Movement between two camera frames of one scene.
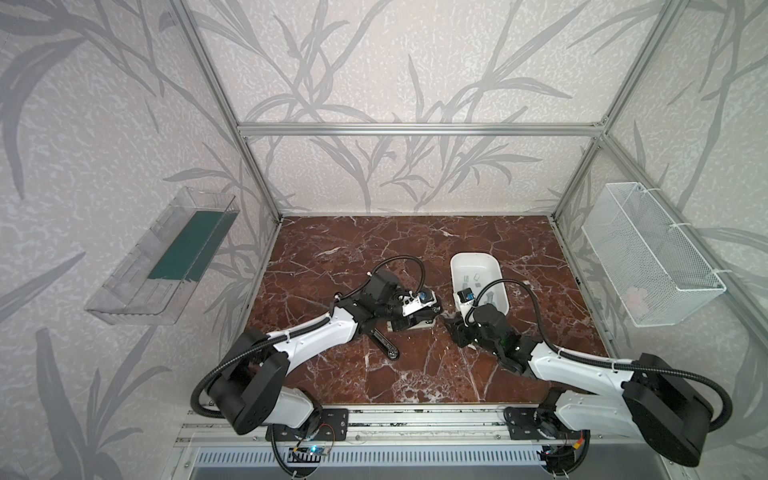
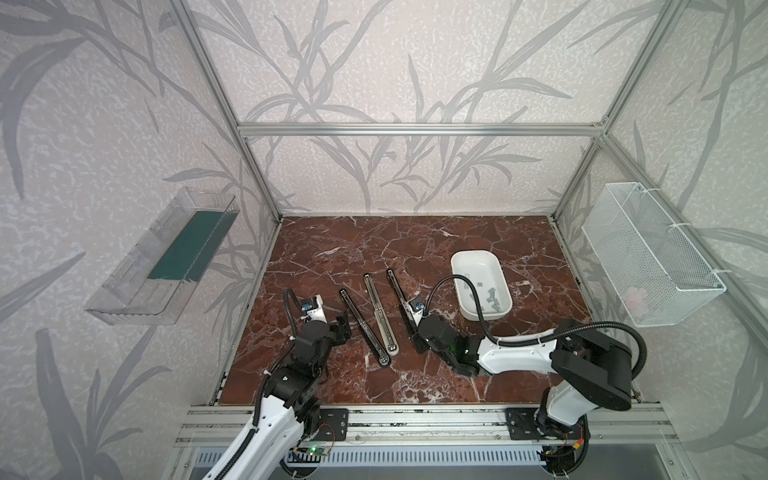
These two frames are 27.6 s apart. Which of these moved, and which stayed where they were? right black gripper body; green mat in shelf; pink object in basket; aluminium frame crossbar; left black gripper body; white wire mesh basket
Moved: right black gripper body; left black gripper body
Stayed: aluminium frame crossbar; pink object in basket; white wire mesh basket; green mat in shelf
